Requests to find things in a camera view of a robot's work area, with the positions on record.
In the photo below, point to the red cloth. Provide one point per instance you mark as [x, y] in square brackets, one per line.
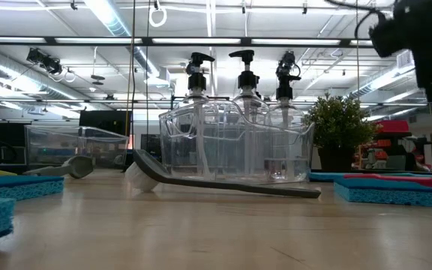
[388, 177]

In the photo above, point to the long grey dish brush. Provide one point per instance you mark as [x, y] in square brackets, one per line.
[219, 185]

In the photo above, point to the grey round-head dish brush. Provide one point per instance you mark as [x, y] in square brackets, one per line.
[77, 167]

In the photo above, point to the red storage bin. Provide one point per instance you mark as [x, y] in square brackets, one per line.
[392, 127]

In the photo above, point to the green plant in black pot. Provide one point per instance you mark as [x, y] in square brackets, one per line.
[338, 123]

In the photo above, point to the black monitor screen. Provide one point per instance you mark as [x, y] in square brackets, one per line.
[103, 122]

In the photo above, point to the small clear plastic bin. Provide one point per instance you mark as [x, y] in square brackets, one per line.
[51, 146]

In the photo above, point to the black overhead rig camera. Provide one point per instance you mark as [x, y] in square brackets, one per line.
[45, 62]
[286, 62]

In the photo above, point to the black overhead frame bar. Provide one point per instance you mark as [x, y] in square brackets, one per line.
[126, 41]

